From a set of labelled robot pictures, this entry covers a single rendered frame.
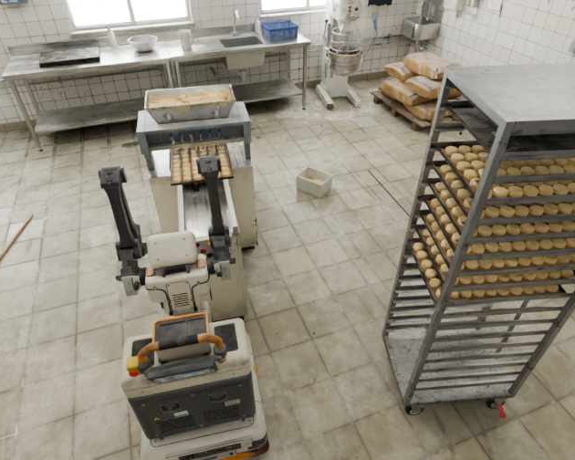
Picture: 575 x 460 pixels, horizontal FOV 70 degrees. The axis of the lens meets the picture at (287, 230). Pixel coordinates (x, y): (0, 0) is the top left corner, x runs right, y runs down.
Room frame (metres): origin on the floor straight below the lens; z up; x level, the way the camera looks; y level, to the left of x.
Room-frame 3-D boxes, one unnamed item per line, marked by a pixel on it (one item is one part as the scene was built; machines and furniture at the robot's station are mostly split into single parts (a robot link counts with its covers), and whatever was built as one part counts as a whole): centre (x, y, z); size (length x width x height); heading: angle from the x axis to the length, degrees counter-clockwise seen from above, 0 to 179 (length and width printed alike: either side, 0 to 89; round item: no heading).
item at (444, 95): (1.60, -0.62, 0.97); 0.03 x 0.03 x 1.70; 5
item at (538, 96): (1.40, -0.95, 0.93); 0.64 x 0.51 x 1.78; 95
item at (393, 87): (5.27, -1.58, 0.32); 0.72 x 0.42 x 0.17; 24
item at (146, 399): (1.08, 0.45, 0.59); 0.55 x 0.34 x 0.83; 103
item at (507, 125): (1.15, -0.66, 0.97); 0.03 x 0.03 x 1.70; 5
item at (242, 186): (3.06, 0.73, 0.42); 1.28 x 0.72 x 0.84; 13
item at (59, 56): (4.75, 2.40, 0.93); 0.60 x 0.40 x 0.01; 111
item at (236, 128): (2.60, 0.63, 1.01); 0.72 x 0.33 x 0.34; 103
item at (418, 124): (5.34, -1.78, 0.06); 1.20 x 0.80 x 0.11; 22
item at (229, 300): (2.10, 0.51, 0.45); 0.70 x 0.34 x 0.90; 13
